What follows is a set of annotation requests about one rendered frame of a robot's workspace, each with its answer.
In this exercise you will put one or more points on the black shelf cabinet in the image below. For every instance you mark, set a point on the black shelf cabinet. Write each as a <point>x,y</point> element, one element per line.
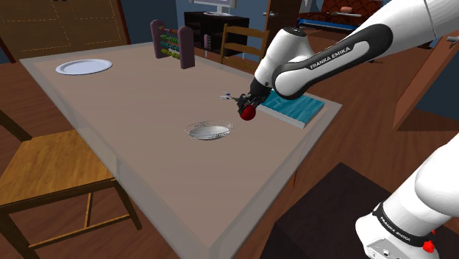
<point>215,30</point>

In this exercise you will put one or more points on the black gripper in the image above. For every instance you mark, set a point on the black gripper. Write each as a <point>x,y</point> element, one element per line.
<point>248,100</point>

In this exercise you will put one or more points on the slatted wooden chair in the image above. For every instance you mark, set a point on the slatted wooden chair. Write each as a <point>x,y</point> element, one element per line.
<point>241,46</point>

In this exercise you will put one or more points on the dark robot stand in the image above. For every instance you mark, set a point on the dark robot stand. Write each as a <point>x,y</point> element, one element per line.
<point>330,218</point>

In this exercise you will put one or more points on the brown wooden table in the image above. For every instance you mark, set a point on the brown wooden table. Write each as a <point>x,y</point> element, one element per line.
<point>143,118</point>

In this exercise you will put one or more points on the large brown panelled board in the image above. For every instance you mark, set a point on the large brown panelled board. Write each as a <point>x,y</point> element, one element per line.
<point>61,25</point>

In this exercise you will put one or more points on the leaning brown wooden plank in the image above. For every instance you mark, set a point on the leaning brown wooden plank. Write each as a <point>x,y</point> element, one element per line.
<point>423,79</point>

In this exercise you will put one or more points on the small blue white scissors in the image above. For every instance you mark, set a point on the small blue white scissors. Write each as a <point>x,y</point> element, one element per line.
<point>227,96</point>

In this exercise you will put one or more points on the red apple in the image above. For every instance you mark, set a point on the red apple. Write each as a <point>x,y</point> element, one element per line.
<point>247,113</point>

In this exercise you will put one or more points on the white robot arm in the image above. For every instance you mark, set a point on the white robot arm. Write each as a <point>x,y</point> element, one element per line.
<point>401,43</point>

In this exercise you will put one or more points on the light wooden chair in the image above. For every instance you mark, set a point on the light wooden chair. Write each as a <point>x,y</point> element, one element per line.
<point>50,168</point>

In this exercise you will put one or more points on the brown wooden door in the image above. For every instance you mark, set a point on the brown wooden door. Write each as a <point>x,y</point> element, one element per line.
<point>281,18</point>

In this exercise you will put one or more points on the white round plate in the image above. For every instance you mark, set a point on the white round plate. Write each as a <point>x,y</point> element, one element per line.
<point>84,66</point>

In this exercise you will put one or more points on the purple abacus with coloured beads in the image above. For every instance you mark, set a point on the purple abacus with coloured beads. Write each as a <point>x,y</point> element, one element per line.
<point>173,43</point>

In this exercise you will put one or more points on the teal book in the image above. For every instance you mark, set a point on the teal book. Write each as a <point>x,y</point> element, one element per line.
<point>299,107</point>

